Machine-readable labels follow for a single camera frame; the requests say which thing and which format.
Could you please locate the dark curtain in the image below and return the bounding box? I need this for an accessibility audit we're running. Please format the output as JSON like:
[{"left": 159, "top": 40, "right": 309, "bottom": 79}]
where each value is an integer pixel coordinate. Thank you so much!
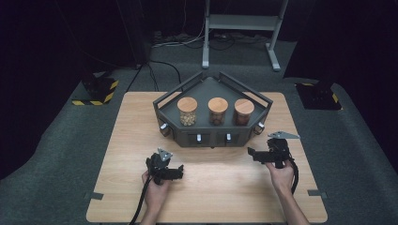
[
  {"left": 283, "top": 0, "right": 398, "bottom": 173},
  {"left": 0, "top": 0, "right": 151, "bottom": 181}
]

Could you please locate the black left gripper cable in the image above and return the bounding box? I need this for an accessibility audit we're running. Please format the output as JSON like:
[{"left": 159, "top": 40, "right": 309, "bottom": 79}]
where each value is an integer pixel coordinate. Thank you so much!
[{"left": 129, "top": 176, "right": 154, "bottom": 225}]

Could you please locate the dark grey corner storage rack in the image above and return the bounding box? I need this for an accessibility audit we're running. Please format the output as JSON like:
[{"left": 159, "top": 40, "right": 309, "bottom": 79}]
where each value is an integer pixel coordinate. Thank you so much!
[{"left": 152, "top": 70, "right": 274, "bottom": 148}]

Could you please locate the bundle of floor cables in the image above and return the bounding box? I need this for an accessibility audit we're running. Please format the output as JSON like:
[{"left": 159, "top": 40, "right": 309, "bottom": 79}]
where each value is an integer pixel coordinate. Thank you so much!
[{"left": 151, "top": 30, "right": 270, "bottom": 52}]

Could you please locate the black base with hazard stripes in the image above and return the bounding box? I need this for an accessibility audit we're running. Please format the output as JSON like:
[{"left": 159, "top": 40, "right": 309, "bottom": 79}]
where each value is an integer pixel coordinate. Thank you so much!
[
  {"left": 70, "top": 73, "right": 120, "bottom": 107},
  {"left": 295, "top": 79, "right": 343, "bottom": 111}
]

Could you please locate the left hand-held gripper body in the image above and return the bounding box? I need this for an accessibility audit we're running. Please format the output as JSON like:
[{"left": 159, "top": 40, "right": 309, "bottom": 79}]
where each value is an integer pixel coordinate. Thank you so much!
[{"left": 145, "top": 147, "right": 174, "bottom": 186}]

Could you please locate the grey tape strip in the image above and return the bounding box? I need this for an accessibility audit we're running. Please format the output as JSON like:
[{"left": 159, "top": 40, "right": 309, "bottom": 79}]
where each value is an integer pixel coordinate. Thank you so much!
[
  {"left": 83, "top": 191, "right": 104, "bottom": 202},
  {"left": 307, "top": 188, "right": 329, "bottom": 200}
]

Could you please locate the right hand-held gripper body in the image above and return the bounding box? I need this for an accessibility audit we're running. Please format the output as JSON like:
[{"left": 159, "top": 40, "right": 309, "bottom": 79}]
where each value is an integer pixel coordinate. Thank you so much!
[{"left": 266, "top": 130, "right": 300, "bottom": 170}]

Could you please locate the person's right hand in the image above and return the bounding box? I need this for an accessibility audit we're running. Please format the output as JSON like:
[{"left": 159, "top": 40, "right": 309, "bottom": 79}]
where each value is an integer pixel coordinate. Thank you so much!
[{"left": 266, "top": 159, "right": 296, "bottom": 197}]

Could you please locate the glass jar with dark contents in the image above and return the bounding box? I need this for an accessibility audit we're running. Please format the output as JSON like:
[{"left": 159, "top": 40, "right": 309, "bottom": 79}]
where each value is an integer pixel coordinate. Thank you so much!
[{"left": 207, "top": 97, "right": 229, "bottom": 127}]

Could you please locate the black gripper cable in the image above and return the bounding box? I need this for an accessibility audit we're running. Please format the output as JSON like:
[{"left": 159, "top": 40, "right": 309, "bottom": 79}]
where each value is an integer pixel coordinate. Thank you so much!
[
  {"left": 285, "top": 157, "right": 300, "bottom": 195},
  {"left": 129, "top": 176, "right": 154, "bottom": 225}
]

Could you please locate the black floor cable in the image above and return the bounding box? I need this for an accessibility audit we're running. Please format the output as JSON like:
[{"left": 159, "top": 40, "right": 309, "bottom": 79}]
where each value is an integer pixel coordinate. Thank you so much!
[{"left": 147, "top": 59, "right": 183, "bottom": 93}]

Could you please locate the white metal stand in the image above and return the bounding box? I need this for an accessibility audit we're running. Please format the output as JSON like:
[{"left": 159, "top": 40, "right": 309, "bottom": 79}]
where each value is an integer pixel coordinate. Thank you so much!
[{"left": 201, "top": 0, "right": 289, "bottom": 72}]

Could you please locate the glass jar with pale nuts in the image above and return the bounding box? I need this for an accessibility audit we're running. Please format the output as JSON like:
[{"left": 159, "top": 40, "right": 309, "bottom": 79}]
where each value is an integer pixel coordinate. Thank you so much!
[{"left": 176, "top": 97, "right": 199, "bottom": 128}]

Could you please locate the glass jar with reddish contents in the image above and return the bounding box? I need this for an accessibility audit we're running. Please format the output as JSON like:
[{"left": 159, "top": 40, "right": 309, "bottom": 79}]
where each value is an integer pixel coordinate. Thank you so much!
[{"left": 233, "top": 98, "right": 255, "bottom": 127}]

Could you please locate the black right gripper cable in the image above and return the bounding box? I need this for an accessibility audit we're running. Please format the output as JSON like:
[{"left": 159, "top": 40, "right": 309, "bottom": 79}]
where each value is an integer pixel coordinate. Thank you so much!
[{"left": 285, "top": 157, "right": 300, "bottom": 195}]

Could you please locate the person's left hand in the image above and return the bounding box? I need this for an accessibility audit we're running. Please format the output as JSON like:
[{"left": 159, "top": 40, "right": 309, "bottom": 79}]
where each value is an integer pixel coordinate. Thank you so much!
[{"left": 141, "top": 170, "right": 172, "bottom": 214}]

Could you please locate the dark drawer with silver knob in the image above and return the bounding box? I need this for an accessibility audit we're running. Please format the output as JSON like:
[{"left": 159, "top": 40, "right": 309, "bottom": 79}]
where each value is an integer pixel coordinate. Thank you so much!
[
  {"left": 217, "top": 132, "right": 241, "bottom": 146},
  {"left": 187, "top": 132, "right": 212, "bottom": 146},
  {"left": 157, "top": 119, "right": 174, "bottom": 139},
  {"left": 253, "top": 120, "right": 268, "bottom": 136}
]

